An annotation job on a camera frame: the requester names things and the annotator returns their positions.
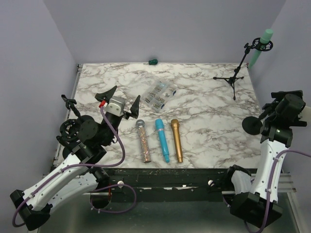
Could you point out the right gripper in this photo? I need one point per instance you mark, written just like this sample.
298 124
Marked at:
282 94

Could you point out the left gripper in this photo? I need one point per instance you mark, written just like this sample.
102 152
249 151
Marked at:
134 109

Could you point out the silver mesh head microphone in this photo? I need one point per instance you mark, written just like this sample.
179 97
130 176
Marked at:
140 125

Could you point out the black stand holding silver microphone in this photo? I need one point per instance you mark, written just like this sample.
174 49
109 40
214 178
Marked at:
252 125

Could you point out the blue microphone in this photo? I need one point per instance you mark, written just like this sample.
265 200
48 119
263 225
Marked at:
159 125

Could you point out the black tripod microphone stand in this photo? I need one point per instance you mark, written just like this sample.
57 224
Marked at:
231 80

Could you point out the black shock mount desk stand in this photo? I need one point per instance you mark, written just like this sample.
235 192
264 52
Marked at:
68 137

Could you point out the mint green microphone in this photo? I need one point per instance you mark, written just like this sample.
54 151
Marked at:
261 44

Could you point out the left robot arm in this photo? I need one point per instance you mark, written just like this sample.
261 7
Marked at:
84 140

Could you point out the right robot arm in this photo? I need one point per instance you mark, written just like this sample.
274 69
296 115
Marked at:
255 200

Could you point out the gold microphone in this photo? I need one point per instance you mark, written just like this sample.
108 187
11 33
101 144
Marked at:
177 140

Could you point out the clear plastic packet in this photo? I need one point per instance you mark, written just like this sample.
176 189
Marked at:
158 94

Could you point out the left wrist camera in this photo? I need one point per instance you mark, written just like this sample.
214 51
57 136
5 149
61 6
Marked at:
115 106

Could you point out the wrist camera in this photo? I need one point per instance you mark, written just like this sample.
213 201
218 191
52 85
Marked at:
305 115
115 106

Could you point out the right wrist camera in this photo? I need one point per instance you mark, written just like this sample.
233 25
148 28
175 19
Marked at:
305 115

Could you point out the green handled screwdriver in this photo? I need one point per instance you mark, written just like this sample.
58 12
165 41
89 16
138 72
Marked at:
153 62

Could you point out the aluminium frame rail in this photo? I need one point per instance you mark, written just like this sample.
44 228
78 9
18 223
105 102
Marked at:
285 185

